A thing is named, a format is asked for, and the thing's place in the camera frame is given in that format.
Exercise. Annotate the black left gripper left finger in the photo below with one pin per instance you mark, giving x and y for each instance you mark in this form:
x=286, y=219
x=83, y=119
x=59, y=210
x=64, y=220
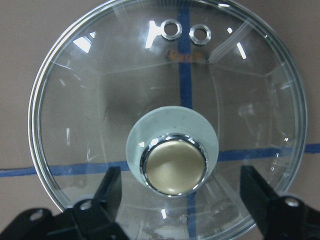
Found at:
x=95, y=218

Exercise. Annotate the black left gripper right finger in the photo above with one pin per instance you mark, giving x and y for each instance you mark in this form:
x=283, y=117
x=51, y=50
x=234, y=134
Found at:
x=277, y=217

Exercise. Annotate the glass pot lid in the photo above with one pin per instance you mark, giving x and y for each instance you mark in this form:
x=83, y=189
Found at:
x=126, y=58

